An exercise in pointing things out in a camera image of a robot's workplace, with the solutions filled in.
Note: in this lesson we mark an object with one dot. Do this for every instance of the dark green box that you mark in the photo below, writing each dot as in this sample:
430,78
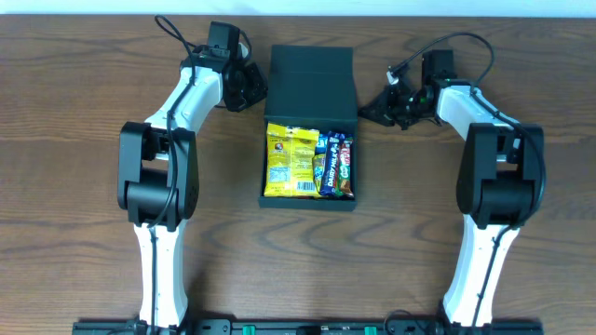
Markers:
312,88

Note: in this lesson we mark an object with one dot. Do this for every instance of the purple Dairy Milk bar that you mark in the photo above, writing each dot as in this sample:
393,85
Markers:
331,164

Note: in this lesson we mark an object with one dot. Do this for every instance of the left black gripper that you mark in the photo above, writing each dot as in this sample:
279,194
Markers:
251,86

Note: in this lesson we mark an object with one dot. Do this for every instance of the red KitKat bar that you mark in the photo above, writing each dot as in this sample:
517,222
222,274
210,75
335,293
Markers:
344,175

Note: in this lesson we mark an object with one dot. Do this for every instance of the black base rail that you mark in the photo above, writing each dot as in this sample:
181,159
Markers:
396,326

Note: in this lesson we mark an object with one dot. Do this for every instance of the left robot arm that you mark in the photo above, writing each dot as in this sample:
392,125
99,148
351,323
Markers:
158,181

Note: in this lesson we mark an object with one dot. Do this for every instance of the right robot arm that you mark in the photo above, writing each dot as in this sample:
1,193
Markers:
500,186

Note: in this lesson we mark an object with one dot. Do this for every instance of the yellow Hacks candy bag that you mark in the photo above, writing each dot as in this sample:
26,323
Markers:
289,161

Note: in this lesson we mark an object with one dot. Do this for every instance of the blue Oreo cookie pack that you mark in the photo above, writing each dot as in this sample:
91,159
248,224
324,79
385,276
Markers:
322,143

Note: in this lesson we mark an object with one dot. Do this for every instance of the yellow Mentos roll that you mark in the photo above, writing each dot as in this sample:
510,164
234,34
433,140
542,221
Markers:
318,170

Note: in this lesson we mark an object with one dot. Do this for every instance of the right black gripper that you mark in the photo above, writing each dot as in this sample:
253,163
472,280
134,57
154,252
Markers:
388,104

